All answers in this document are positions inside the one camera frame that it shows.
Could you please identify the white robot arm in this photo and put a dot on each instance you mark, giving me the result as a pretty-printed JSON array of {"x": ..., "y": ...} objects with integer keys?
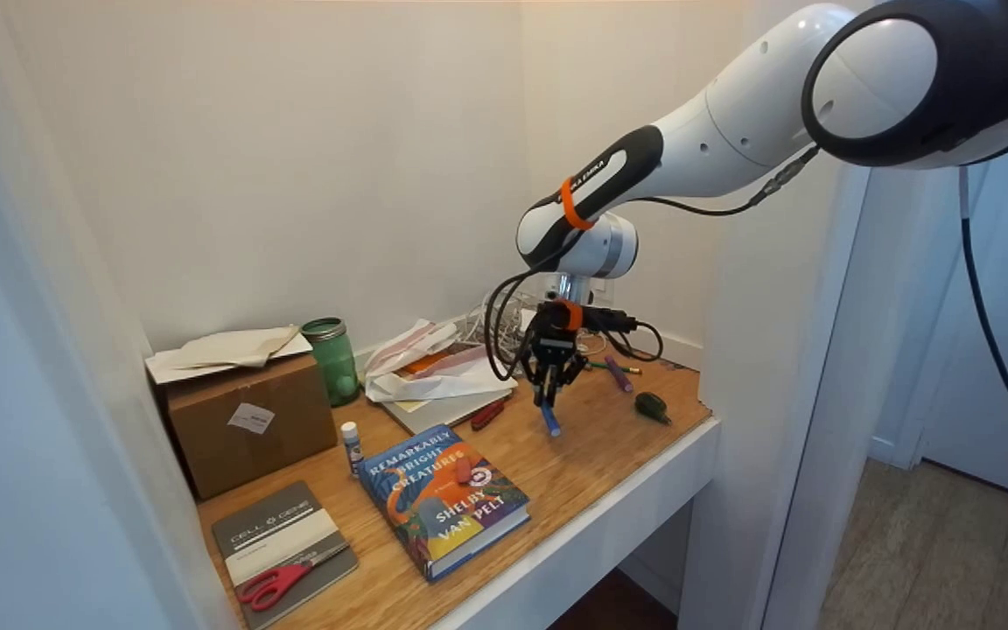
[{"x": 898, "y": 86}]

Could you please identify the red handled scissors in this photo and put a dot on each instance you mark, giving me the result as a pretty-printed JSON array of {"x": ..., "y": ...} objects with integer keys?
[{"x": 285, "y": 581}]

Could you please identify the dark green small object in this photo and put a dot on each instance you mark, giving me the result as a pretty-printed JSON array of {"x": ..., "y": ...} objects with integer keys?
[{"x": 653, "y": 406}]

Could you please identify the beige cloth on box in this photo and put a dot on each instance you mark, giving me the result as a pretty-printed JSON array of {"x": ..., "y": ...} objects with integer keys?
[{"x": 226, "y": 350}]

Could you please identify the colourful paperback book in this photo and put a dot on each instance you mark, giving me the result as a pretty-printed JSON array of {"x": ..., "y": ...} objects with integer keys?
[{"x": 442, "y": 497}]

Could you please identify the red pen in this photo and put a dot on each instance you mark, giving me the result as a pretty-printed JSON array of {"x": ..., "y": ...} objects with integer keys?
[{"x": 487, "y": 414}]

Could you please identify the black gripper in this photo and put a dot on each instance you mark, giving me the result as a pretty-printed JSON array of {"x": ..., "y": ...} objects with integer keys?
[{"x": 553, "y": 323}]

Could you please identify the small white bottle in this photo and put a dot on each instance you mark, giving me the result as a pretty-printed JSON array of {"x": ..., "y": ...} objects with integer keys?
[{"x": 352, "y": 444}]

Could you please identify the cardboard box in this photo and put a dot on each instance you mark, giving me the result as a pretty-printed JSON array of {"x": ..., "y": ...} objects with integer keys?
[{"x": 244, "y": 423}]

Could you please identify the green cup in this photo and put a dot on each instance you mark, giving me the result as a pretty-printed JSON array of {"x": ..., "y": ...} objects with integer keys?
[{"x": 335, "y": 358}]

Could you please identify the stack of papers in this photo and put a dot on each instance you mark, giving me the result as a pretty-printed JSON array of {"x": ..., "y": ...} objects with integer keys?
[{"x": 434, "y": 372}]

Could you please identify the grey notebook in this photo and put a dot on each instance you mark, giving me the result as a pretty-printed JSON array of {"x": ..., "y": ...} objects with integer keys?
[{"x": 272, "y": 533}]

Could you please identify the purple pen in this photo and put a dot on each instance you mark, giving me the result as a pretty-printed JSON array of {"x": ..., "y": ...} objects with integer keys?
[{"x": 621, "y": 374}]

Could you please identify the blue marker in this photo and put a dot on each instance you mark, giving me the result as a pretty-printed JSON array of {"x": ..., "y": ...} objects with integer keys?
[{"x": 552, "y": 422}]

